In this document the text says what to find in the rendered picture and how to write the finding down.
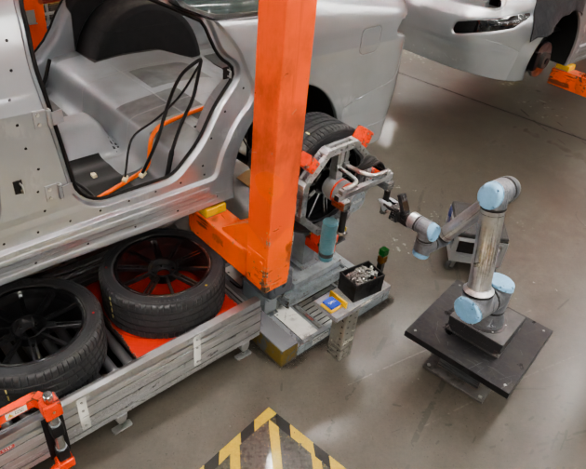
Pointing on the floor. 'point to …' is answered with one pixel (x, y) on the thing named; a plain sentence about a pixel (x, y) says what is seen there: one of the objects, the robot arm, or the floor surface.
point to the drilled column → (342, 336)
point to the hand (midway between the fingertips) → (382, 197)
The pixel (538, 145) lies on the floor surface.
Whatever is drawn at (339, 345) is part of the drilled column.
